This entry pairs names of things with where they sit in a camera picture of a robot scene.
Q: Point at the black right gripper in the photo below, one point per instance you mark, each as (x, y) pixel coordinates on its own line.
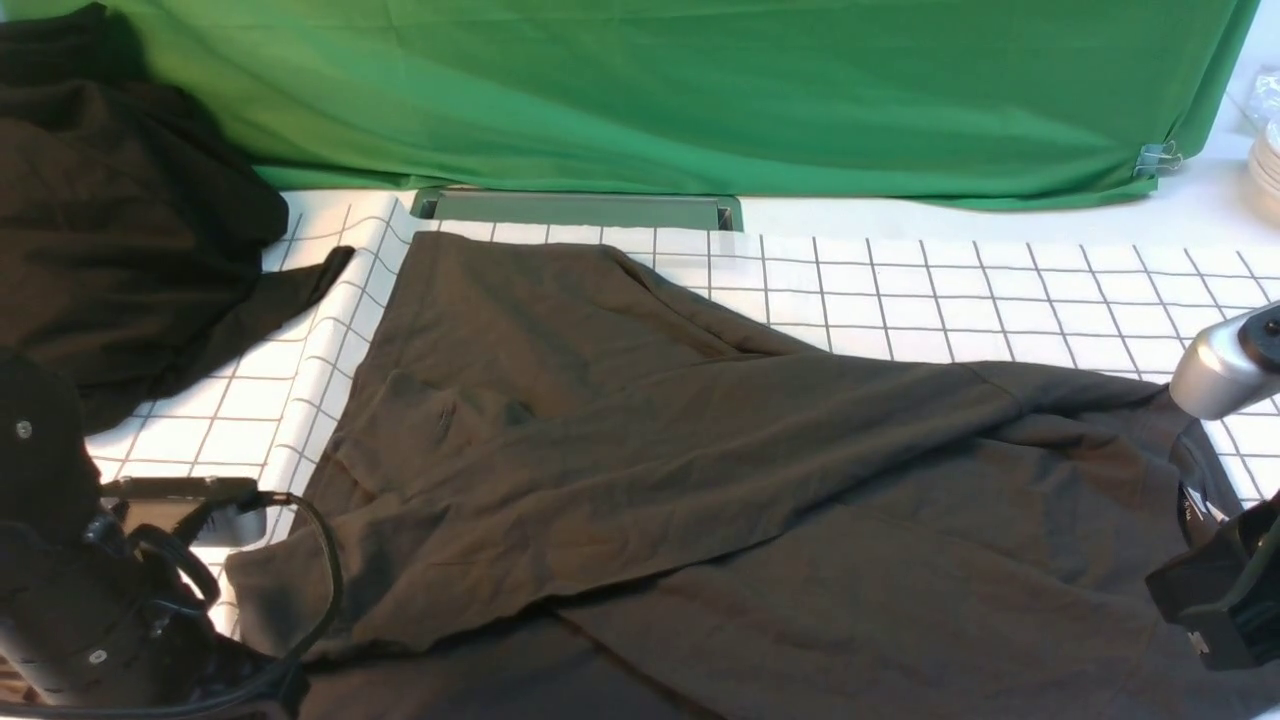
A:
(1224, 590)

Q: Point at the green backdrop cloth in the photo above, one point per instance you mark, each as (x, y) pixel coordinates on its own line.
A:
(987, 105)

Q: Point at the stack of white plates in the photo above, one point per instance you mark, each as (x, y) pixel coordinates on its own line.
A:
(1263, 161)

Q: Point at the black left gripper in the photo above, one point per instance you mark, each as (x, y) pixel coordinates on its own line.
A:
(107, 607)

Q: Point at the gray long-sleeved shirt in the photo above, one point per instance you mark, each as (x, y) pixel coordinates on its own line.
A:
(565, 488)

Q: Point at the pile of black clothes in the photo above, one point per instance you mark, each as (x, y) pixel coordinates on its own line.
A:
(133, 232)

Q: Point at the clear plastic bag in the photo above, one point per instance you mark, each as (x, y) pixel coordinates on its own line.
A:
(1260, 104)

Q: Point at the white grid table mat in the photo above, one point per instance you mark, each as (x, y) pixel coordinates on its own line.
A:
(1124, 310)

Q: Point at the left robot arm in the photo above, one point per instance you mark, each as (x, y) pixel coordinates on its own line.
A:
(45, 458)

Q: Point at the blue binder clip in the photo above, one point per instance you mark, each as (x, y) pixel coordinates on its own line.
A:
(1156, 159)

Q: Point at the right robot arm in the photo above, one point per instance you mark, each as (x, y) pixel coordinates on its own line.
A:
(1229, 366)

